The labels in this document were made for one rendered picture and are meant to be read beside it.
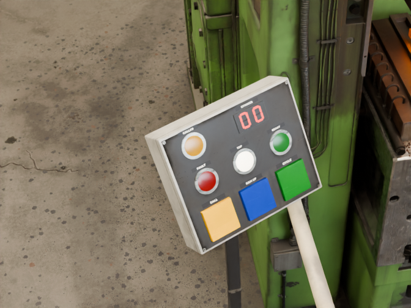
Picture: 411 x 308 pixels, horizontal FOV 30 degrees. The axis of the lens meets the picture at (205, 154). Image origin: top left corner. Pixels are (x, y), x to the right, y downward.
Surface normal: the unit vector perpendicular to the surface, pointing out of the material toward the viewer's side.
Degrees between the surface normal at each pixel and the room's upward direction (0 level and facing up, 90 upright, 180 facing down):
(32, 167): 0
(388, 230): 90
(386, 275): 90
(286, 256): 90
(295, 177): 60
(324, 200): 90
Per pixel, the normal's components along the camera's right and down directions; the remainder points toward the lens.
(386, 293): 0.14, 0.69
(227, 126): 0.44, 0.15
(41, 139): -0.06, -0.70
